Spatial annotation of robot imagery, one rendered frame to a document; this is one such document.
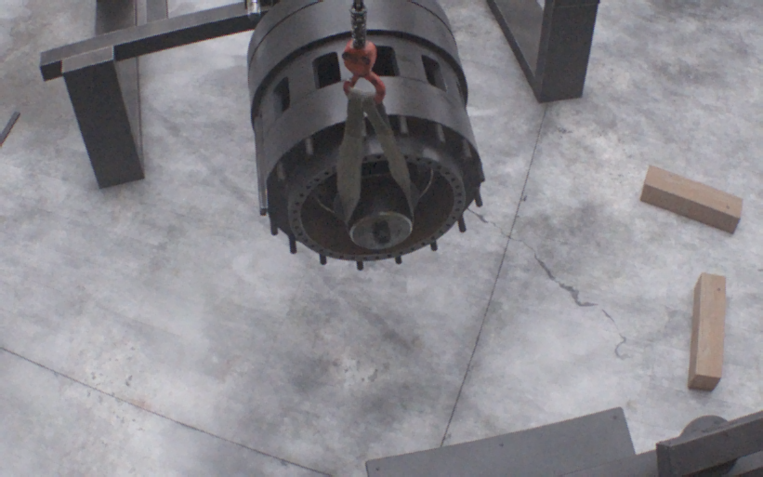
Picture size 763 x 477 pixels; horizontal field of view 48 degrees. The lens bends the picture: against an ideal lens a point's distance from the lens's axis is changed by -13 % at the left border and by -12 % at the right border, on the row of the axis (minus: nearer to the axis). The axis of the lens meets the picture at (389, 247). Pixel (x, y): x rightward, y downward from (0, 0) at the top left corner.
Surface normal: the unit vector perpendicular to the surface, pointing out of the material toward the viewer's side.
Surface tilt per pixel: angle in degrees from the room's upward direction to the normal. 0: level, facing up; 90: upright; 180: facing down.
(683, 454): 29
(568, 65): 90
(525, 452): 0
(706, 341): 0
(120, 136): 90
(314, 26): 21
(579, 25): 90
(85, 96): 90
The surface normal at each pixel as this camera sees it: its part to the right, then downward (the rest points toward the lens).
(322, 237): 0.72, -0.47
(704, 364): 0.00, -0.57
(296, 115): -0.62, -0.37
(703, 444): 0.10, -0.11
